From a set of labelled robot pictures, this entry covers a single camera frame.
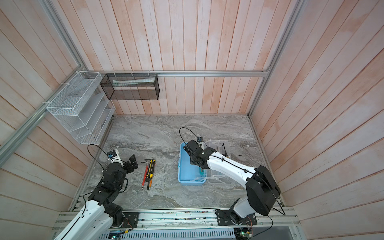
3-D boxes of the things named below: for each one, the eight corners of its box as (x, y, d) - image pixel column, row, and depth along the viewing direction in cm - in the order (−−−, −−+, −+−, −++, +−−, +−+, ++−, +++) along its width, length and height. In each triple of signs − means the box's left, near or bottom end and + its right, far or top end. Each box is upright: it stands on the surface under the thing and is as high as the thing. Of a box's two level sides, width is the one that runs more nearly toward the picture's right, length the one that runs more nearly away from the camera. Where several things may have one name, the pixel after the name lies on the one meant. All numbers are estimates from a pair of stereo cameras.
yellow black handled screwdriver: (144, 190, 85) (143, 188, 83) (150, 160, 97) (149, 158, 95) (151, 190, 85) (150, 188, 83) (155, 160, 97) (155, 158, 95)
